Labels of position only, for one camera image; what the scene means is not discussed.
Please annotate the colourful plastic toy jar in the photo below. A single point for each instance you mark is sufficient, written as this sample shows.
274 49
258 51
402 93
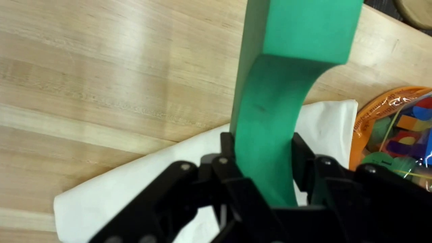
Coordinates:
396 125

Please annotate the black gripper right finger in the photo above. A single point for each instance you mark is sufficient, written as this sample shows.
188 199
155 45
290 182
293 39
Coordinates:
373 206

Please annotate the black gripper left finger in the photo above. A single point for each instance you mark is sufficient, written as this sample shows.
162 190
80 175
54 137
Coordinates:
180 206

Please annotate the white folded cloth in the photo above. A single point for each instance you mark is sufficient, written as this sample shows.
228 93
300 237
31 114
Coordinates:
135 193

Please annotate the orange leg wooden stool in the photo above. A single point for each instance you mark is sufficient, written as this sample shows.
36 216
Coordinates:
418 10

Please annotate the green arch toy block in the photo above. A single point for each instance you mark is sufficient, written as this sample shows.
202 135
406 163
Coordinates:
270 135

